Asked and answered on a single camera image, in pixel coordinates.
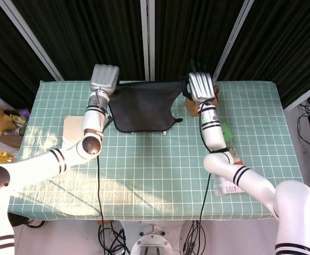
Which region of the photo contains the purple packet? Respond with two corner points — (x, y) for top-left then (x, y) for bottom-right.
(18, 108), (31, 122)

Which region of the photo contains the green numbered foam cube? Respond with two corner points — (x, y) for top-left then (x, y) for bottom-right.
(221, 122), (234, 141)

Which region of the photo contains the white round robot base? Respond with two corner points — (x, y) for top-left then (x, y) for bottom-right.
(130, 225), (177, 255)

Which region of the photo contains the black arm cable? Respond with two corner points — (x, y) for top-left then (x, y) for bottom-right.
(181, 99), (215, 255)
(96, 155), (130, 255)

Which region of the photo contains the brown cardboard box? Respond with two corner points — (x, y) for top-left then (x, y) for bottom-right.
(0, 98), (30, 149)

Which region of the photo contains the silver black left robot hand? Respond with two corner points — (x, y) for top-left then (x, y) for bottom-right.
(89, 64), (120, 95)

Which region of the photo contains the black pleated curtain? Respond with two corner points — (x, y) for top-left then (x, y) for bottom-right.
(0, 0), (310, 109)

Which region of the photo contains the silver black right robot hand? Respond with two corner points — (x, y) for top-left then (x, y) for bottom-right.
(181, 57), (216, 104)

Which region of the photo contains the brown paper gable box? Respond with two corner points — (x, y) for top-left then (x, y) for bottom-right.
(184, 84), (221, 116)

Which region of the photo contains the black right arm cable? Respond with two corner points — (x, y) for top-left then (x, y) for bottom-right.
(181, 99), (215, 255)

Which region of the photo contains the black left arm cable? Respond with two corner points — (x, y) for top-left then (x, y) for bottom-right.
(96, 155), (130, 255)

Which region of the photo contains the square towel with black hem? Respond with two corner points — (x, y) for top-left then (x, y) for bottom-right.
(108, 80), (185, 133)

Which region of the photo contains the orange and white snack packet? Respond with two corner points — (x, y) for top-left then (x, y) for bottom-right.
(225, 147), (244, 165)

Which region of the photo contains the white plastic packet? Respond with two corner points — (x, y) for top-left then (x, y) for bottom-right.
(213, 174), (246, 198)

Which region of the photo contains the green checkered tablecloth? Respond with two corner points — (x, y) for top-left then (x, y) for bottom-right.
(7, 80), (304, 221)

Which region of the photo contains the black rounded floor object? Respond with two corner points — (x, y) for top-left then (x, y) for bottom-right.
(7, 212), (48, 229)

